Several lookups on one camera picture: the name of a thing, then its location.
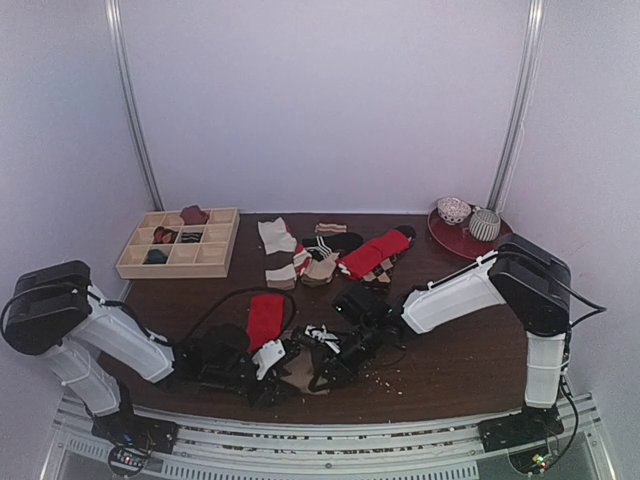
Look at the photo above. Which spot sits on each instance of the tan brown sock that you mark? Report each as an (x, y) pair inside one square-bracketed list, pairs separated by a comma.
[(300, 371)]

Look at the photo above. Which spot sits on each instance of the red white striped sock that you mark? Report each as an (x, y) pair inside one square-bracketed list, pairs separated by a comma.
[(301, 260)]

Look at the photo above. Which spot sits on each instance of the red folded sock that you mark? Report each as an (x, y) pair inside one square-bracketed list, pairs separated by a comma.
[(365, 259)]

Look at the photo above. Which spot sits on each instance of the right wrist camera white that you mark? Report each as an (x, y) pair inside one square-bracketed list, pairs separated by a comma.
[(312, 336)]

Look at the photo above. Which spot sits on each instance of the beige brown sock pile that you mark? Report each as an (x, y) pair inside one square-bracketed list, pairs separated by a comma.
[(283, 278)]

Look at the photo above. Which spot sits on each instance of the left aluminium frame post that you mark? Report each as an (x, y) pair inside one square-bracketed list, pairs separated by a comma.
[(133, 119)]

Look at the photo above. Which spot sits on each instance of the red round plate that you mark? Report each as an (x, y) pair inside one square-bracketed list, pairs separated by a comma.
[(458, 240)]

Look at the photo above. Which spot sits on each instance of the argyle brown sock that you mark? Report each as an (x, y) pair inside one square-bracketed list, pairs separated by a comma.
[(379, 279)]

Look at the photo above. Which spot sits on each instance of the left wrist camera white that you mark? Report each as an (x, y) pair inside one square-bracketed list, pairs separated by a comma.
[(272, 353)]

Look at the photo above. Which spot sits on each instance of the tan sock pair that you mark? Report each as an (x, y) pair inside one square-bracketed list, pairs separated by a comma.
[(320, 273)]

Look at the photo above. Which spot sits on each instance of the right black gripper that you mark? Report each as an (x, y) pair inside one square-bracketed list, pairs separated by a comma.
[(330, 364)]

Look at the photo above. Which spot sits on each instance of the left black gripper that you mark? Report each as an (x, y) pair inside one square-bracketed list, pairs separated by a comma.
[(266, 395)]

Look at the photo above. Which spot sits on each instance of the wooden compartment tray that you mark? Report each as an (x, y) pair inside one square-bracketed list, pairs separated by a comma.
[(211, 258)]

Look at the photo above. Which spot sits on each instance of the metal base rail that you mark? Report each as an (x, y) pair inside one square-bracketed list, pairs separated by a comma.
[(212, 448)]

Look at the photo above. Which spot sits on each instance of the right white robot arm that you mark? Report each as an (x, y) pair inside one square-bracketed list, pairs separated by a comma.
[(527, 279)]

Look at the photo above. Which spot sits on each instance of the beige white folded sock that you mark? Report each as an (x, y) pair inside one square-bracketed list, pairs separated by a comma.
[(276, 237)]

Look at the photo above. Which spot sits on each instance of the right aluminium frame post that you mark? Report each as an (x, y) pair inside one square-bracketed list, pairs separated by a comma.
[(525, 86)]

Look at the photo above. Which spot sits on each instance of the small striped folded sock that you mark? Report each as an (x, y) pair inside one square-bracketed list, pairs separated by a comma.
[(330, 228)]

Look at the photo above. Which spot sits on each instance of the maroon rolled sock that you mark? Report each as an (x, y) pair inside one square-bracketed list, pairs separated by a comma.
[(194, 215)]

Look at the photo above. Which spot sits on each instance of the aluminium frame post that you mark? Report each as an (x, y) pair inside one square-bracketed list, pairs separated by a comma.
[(133, 119), (525, 86)]

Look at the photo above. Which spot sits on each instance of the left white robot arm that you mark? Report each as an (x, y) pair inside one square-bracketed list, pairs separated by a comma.
[(58, 315)]

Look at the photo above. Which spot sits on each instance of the black white striped sock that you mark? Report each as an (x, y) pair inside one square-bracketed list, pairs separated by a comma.
[(321, 247)]

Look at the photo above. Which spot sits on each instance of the white patterned bowl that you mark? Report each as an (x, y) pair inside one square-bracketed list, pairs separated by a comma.
[(453, 210)]

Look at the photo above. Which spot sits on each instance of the striped ceramic cup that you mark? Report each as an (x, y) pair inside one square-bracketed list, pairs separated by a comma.
[(484, 225)]

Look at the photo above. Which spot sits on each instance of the teal rolled sock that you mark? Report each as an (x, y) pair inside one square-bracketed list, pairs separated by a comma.
[(155, 257)]

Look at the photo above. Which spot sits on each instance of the red and beige sock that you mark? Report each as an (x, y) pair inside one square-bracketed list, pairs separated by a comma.
[(265, 320)]

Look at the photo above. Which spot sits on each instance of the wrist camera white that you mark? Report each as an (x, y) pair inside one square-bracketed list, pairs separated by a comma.
[(272, 353), (312, 336)]

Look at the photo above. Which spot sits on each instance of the black striped rolled sock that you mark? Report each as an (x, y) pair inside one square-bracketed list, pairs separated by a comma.
[(190, 237)]

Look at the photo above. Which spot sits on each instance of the red black rolled sock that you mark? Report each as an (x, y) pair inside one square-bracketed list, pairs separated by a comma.
[(163, 235)]

